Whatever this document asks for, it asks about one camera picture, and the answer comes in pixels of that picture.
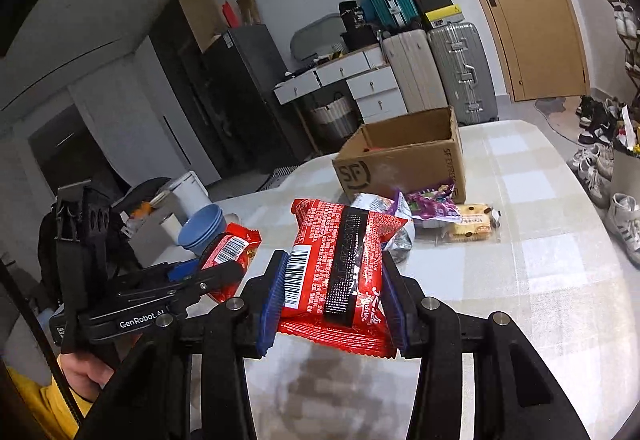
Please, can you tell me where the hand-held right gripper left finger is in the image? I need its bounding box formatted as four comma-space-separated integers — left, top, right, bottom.
75, 250, 291, 440

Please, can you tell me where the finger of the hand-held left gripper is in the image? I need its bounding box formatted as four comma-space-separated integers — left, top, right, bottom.
172, 263, 247, 318
150, 258, 203, 286

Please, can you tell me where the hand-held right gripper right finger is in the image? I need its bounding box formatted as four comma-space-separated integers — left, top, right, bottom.
382, 253, 593, 440

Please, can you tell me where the red snack packet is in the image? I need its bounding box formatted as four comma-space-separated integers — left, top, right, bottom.
199, 223, 263, 305

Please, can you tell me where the red instant noodle packet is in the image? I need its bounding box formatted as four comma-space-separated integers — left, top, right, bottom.
276, 199, 409, 358

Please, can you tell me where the silver foil snack packet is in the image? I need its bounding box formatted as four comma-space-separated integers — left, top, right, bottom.
348, 193, 417, 265

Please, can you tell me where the purple snack packet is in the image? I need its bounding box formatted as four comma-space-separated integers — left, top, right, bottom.
395, 184, 463, 227

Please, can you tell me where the cream bread packet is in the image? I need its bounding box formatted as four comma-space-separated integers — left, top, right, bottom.
440, 201, 501, 243

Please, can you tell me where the brown cardboard box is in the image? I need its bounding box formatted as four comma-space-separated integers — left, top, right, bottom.
331, 105, 468, 205

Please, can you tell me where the person's left hand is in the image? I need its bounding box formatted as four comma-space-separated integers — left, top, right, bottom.
57, 351, 117, 403

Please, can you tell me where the white cup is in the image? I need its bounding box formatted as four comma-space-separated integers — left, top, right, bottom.
159, 214, 182, 246

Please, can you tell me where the white bucket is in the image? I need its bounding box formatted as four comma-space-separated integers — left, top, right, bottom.
165, 171, 210, 221

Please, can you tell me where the checkered tablecloth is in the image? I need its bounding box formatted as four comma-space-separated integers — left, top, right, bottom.
150, 119, 640, 440

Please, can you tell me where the patterned rug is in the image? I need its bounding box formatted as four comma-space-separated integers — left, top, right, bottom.
260, 165, 301, 191

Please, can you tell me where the person's yellow clothing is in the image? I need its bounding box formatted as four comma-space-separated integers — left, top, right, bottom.
7, 365, 96, 440

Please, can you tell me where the black refrigerator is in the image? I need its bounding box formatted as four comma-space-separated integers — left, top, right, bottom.
202, 23, 313, 173

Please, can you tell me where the dark wardrobe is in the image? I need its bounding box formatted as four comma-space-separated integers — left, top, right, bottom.
149, 0, 236, 186

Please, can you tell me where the woven laundry basket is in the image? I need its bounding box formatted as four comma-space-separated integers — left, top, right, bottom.
305, 93, 358, 143

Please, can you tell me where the beige suitcase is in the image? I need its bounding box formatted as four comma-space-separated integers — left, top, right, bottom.
381, 29, 448, 113

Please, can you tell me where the white sneaker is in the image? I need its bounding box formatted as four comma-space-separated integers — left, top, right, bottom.
605, 193, 640, 266

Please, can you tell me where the white drawer desk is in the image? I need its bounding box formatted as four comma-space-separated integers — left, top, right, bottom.
273, 44, 408, 156

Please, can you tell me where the silver suitcase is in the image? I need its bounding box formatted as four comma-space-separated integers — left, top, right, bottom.
427, 22, 499, 126

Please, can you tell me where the grey door mat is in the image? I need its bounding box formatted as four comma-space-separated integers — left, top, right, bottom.
534, 96, 583, 141

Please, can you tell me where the brown cardboard sheet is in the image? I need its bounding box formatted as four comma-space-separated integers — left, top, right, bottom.
175, 0, 228, 54

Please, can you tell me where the red paper bag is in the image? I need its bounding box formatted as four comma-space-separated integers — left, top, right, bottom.
221, 0, 242, 28

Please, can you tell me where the grey oval tub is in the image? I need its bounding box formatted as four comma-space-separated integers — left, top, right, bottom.
291, 13, 346, 64

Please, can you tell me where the brown paper bag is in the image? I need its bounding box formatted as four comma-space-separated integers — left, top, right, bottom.
236, 0, 261, 26

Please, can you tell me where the cluster of loose shoes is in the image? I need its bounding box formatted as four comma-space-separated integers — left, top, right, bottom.
565, 95, 626, 206

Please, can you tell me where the black round box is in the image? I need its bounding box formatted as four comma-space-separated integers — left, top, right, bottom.
341, 24, 381, 52

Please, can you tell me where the black bag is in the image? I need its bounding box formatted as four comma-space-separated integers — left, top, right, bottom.
338, 0, 368, 30

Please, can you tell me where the wooden door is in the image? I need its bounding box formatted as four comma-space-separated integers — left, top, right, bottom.
435, 0, 591, 102

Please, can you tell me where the wooden shoe rack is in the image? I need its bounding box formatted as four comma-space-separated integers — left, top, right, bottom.
597, 0, 640, 121

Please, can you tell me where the collection of racked shoes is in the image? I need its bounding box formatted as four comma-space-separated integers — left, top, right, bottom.
598, 0, 640, 86

